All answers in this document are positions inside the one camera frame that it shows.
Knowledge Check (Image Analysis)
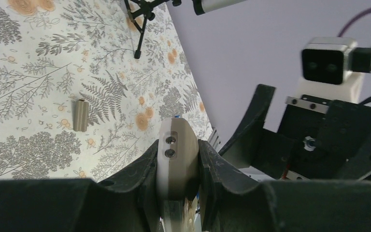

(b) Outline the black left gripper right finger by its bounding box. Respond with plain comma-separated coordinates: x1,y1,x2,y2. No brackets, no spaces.
199,140,371,232

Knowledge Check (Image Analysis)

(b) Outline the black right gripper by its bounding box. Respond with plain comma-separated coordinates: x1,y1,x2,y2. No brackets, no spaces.
219,84,371,181

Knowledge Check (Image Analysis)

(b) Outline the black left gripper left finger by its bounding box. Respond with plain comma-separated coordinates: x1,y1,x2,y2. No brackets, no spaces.
0,142,160,232

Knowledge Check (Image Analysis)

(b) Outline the grey microphone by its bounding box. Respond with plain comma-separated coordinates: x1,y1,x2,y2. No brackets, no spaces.
192,0,246,15

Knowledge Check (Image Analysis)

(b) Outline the black mini tripod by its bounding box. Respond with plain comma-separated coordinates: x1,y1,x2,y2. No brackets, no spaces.
124,0,169,59

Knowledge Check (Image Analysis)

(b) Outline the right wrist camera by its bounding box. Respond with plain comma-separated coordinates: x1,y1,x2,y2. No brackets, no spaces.
295,37,371,103

